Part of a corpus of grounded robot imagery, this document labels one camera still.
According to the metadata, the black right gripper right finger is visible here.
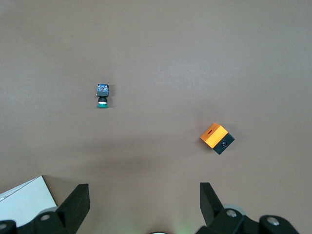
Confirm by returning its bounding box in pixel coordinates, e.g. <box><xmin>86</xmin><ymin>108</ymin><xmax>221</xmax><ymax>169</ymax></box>
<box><xmin>196</xmin><ymin>182</ymin><xmax>259</xmax><ymax>234</ymax></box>

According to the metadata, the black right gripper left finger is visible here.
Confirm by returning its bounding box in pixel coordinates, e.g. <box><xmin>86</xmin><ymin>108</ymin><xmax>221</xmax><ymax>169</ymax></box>
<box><xmin>17</xmin><ymin>184</ymin><xmax>91</xmax><ymax>234</ymax></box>

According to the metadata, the white drawer cabinet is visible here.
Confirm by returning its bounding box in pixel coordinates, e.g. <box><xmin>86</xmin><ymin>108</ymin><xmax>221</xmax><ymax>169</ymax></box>
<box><xmin>0</xmin><ymin>175</ymin><xmax>58</xmax><ymax>221</ymax></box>

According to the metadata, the orange and black button box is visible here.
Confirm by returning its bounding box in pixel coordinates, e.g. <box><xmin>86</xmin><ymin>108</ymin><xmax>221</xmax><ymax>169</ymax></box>
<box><xmin>200</xmin><ymin>123</ymin><xmax>236</xmax><ymax>156</ymax></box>

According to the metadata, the green push button switch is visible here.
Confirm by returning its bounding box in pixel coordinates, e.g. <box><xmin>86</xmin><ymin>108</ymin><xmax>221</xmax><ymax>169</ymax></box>
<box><xmin>95</xmin><ymin>83</ymin><xmax>111</xmax><ymax>109</ymax></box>

